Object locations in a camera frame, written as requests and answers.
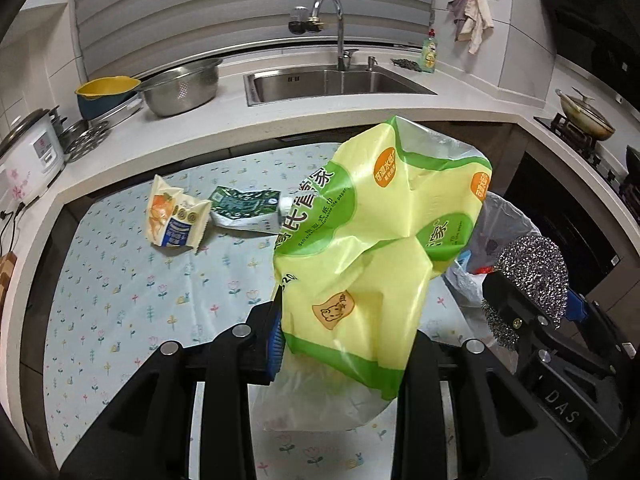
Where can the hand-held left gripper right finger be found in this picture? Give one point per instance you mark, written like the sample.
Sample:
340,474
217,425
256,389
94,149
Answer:
425,360

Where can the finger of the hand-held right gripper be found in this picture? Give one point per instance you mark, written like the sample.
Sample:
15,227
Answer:
580,307
515,310

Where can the cream hanging cloth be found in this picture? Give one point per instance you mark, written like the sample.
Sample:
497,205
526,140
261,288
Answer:
480,20

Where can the trash bin with plastic bag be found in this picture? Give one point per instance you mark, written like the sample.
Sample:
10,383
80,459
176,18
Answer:
500,220

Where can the floral tablecloth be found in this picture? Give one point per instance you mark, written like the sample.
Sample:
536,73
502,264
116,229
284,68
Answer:
125,285

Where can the green white crushed carton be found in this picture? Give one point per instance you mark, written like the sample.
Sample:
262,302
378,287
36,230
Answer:
240,207

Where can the window blinds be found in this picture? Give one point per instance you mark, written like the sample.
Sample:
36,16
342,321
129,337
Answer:
200,10

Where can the small cream snack packet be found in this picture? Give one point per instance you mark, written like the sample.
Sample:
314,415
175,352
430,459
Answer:
172,220

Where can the wooden cutting board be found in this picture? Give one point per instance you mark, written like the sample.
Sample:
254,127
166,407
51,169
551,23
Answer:
6,280

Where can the metal steamer tray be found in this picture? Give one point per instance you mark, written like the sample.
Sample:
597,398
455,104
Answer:
85,140

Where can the steel colander bowl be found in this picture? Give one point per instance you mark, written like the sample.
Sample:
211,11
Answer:
185,92

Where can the steel wool scrubber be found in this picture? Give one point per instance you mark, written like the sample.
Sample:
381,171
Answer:
535,265

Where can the dark counter scrubber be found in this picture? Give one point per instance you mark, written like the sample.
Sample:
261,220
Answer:
405,63

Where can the wok with food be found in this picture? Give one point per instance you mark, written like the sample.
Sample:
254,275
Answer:
585,120

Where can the purple hanging cloth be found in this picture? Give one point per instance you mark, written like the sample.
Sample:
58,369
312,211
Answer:
460,5

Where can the white rice cooker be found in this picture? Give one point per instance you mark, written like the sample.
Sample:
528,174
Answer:
30,155

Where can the sink soap dispenser pump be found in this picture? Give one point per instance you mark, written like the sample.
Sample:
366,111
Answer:
372,62

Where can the steel kitchen sink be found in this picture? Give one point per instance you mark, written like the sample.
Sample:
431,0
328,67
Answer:
325,82

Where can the black range hood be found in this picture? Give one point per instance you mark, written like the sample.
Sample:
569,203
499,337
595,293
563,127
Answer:
590,20

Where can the yellow blue basin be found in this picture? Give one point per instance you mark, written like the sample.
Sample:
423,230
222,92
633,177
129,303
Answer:
100,102

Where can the yellow green plastic package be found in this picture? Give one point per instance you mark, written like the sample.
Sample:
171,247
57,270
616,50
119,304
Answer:
360,240

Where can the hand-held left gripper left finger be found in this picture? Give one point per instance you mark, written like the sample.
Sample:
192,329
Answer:
275,355

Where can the chrome faucet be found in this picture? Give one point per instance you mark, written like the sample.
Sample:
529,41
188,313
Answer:
340,25

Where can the green dish soap bottle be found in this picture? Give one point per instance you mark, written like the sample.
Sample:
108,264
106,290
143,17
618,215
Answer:
428,55

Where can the black gas stove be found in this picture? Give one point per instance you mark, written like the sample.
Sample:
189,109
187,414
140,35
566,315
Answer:
565,127

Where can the dark cabinet front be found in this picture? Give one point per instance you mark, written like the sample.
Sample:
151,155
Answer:
565,220

